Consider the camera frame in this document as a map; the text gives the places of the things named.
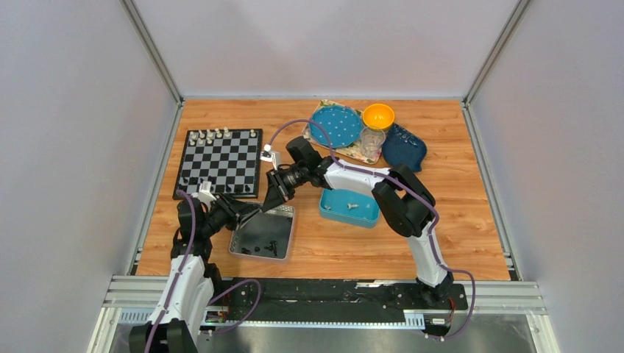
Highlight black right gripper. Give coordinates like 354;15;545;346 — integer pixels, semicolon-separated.
263;164;308;213

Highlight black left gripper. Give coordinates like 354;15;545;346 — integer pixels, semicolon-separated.
201;193;261;237

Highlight silver metal tray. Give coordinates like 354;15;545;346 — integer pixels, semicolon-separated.
229;205;295;263

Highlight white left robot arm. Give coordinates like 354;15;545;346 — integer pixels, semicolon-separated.
129;190;261;352

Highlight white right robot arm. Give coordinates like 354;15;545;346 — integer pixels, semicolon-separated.
261;137;454;308

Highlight black and white chessboard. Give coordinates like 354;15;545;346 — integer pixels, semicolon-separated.
172;128;263;199

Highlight blue plastic bin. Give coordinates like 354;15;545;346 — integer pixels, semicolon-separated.
319;189;380;229

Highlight light blue dotted plate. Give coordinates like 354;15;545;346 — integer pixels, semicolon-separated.
311;105;364;149

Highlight clear glass cup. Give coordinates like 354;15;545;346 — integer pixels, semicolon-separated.
360;127;386;162

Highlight yellow bowl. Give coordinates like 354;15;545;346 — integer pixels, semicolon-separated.
361;103;395;130

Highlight dark blue leaf plate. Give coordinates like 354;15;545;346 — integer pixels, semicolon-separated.
382;124;428;173

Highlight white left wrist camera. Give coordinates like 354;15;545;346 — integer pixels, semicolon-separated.
194;180;216;205

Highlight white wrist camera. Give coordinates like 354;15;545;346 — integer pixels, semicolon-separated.
194;180;216;205
260;144;281;169

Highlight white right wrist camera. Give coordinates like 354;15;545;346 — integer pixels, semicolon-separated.
260;144;281;169

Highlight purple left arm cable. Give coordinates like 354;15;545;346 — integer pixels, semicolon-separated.
143;190;262;353

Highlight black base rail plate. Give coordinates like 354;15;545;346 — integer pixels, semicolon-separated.
214;277;469;324

